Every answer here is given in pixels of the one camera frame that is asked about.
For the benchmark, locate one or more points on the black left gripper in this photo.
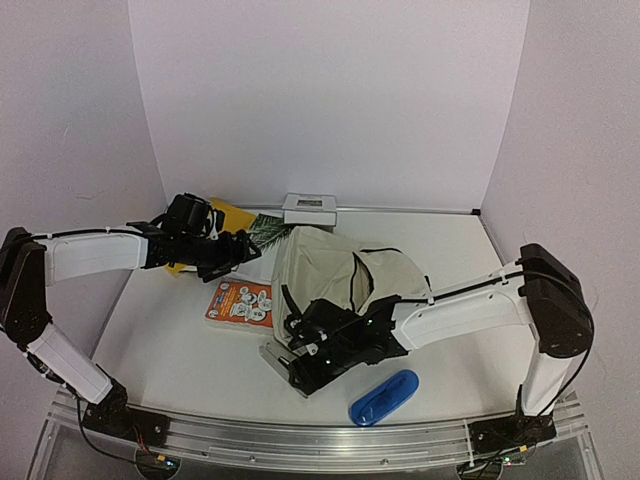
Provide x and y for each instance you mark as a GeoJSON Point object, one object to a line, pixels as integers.
{"type": "Point", "coordinates": [228, 256]}

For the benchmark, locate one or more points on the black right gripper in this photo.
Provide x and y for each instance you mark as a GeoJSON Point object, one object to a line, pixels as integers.
{"type": "Point", "coordinates": [304, 345]}

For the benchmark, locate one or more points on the silver black stapler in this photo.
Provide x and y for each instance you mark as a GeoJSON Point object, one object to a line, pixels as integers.
{"type": "Point", "coordinates": [277, 357]}

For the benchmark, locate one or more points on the beige canvas student bag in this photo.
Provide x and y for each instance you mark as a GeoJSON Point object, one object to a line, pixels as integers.
{"type": "Point", "coordinates": [314, 264]}

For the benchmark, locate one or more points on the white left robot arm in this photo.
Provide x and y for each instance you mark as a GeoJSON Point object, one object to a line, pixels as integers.
{"type": "Point", "coordinates": [39, 269]}

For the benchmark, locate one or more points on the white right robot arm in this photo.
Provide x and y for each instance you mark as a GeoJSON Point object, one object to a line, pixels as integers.
{"type": "Point", "coordinates": [536, 292]}

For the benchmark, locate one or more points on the dark Three Days book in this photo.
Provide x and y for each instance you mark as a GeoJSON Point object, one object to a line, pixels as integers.
{"type": "Point", "coordinates": [268, 231]}

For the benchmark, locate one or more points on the yellow hardcover book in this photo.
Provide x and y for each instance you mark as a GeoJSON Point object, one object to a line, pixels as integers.
{"type": "Point", "coordinates": [209, 218]}

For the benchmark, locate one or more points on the white box with photo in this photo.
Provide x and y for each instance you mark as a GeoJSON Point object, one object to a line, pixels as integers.
{"type": "Point", "coordinates": [307, 209]}

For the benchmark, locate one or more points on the blue pencil case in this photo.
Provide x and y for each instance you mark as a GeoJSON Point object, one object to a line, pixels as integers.
{"type": "Point", "coordinates": [384, 399]}

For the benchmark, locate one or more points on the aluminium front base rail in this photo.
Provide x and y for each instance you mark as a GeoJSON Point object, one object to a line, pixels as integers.
{"type": "Point", "coordinates": [319, 448]}

